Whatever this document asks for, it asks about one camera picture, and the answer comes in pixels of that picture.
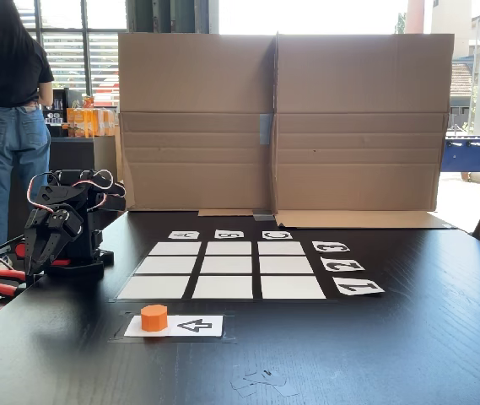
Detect standing person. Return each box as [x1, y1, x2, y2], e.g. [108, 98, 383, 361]
[0, 0, 55, 271]

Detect white arrow paper sheet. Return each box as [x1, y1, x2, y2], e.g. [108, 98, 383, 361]
[123, 315, 224, 338]

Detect black power cable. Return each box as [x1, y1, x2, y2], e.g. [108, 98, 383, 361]
[0, 235, 26, 272]

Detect blue foosball table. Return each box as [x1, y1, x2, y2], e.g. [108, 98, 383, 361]
[440, 134, 480, 192]

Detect grey tape strip on cardboard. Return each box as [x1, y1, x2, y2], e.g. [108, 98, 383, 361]
[259, 112, 274, 146]

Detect paper sheet number 3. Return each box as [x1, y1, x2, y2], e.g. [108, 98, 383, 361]
[311, 240, 351, 253]

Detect paper sheet number 1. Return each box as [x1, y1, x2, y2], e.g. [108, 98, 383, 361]
[332, 277, 386, 297]

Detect clear tape remnant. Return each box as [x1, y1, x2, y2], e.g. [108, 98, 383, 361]
[229, 369, 300, 398]

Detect white nine-square grid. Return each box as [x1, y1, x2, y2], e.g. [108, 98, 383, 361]
[116, 240, 328, 300]

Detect paper sheet number 2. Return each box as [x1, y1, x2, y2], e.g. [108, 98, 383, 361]
[321, 258, 366, 273]

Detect black red bar clamp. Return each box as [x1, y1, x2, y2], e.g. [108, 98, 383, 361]
[13, 242, 73, 288]

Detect black glass rack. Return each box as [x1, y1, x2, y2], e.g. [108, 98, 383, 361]
[41, 87, 71, 138]

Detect brown cardboard panel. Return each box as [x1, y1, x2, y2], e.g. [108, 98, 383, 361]
[272, 31, 456, 230]
[117, 32, 277, 218]

